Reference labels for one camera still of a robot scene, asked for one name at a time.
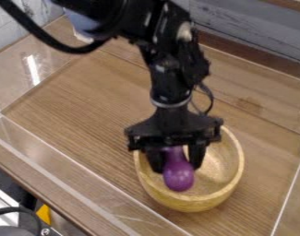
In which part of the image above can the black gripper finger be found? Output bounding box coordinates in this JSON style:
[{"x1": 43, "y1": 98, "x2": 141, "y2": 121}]
[
  {"x1": 187, "y1": 142, "x2": 207, "y2": 170},
  {"x1": 146, "y1": 147, "x2": 166, "y2": 174}
]

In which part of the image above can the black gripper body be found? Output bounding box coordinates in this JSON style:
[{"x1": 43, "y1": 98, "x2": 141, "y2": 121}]
[{"x1": 123, "y1": 100, "x2": 225, "y2": 153}]

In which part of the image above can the purple toy eggplant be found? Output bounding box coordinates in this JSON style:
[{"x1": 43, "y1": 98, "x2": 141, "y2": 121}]
[{"x1": 163, "y1": 147, "x2": 194, "y2": 192}]

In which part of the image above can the brown wooden bowl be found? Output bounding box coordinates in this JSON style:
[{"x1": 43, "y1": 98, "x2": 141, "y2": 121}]
[{"x1": 132, "y1": 126, "x2": 245, "y2": 213}]

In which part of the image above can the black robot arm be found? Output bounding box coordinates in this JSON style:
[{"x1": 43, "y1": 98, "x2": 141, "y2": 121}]
[{"x1": 51, "y1": 0, "x2": 223, "y2": 173}]

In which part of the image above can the yellow warning sticker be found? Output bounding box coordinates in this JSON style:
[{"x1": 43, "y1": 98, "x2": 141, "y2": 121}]
[{"x1": 36, "y1": 204, "x2": 52, "y2": 225}]

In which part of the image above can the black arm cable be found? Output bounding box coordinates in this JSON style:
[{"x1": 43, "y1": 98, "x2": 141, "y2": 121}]
[{"x1": 0, "y1": 0, "x2": 112, "y2": 55}]

